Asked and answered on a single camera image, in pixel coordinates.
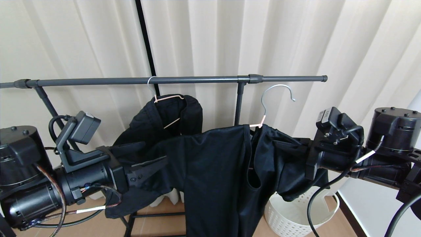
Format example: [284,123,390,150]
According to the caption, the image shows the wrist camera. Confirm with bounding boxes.
[49,111,111,173]
[316,106,365,155]

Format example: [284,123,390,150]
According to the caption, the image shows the pink clothes hanger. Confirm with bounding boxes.
[147,76,185,129]
[249,85,296,129]

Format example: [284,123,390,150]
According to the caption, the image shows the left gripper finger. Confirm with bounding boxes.
[127,156,168,189]

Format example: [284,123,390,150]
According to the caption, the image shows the black shorts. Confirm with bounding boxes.
[105,94,203,218]

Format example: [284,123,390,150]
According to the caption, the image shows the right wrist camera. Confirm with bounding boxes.
[316,106,365,155]

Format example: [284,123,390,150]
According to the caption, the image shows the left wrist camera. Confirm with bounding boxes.
[49,111,111,173]

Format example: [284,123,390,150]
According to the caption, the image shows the white laundry basket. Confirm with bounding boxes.
[264,186,340,237]

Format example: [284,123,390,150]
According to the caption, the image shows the black sleeveless top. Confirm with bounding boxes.
[141,123,329,237]

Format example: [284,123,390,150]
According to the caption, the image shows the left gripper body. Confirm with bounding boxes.
[2,152,129,229]

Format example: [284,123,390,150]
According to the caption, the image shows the black clothes rack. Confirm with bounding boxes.
[0,74,328,237]

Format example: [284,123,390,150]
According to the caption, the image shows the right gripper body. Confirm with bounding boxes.
[304,147,411,190]

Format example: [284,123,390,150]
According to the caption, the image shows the black cable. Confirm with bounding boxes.
[33,197,110,229]
[384,194,421,237]
[307,126,365,237]

